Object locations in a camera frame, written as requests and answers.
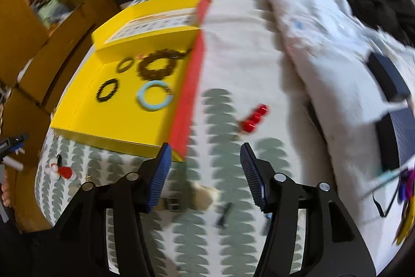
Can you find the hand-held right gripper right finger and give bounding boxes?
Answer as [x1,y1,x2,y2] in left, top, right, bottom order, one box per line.
[240,143,377,277]

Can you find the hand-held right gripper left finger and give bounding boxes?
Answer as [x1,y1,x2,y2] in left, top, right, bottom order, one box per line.
[31,143,172,277]

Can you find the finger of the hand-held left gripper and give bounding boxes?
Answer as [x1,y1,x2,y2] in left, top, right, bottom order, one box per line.
[0,133,30,155]
[0,155,25,172]

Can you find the wristwatch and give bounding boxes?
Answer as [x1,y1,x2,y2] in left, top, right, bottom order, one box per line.
[156,184,219,213]

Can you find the red white plush hair clip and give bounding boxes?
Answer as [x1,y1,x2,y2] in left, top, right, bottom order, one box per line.
[44,155,78,182]

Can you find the red bead bracelet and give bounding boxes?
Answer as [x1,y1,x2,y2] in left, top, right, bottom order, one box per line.
[239,103,269,135]

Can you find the yellow cardboard box red sides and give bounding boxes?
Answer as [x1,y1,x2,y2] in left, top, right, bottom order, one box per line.
[50,0,213,164]

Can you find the person's left hand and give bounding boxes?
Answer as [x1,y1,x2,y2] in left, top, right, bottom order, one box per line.
[1,183,12,208]

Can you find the black hair clip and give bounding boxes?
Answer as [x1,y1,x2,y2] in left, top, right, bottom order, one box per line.
[217,202,234,229]

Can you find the wooden wardrobe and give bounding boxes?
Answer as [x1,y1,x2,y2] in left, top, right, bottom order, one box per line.
[0,0,146,229]

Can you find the light blue bangle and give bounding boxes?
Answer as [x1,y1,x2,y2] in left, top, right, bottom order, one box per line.
[136,80,174,112]

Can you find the dark blue box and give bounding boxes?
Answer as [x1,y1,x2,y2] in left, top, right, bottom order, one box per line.
[374,106,415,172]

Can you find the floral white quilt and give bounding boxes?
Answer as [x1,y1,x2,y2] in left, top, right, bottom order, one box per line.
[246,0,415,265]

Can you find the purple yellow key bunch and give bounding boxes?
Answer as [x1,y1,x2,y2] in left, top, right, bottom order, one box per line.
[392,167,415,245]

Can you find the dark blue box lid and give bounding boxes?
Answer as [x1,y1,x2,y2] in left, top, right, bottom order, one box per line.
[366,51,412,102]

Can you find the dark bead bracelet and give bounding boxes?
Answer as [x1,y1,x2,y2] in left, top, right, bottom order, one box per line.
[96,78,119,102]

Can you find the large brown bead bracelet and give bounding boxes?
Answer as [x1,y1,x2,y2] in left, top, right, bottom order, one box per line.
[138,48,195,81]

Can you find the olive spiral hair tie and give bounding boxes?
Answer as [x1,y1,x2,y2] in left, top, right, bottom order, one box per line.
[116,57,134,73]

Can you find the black cord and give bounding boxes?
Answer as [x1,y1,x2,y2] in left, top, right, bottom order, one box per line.
[373,180,403,217]

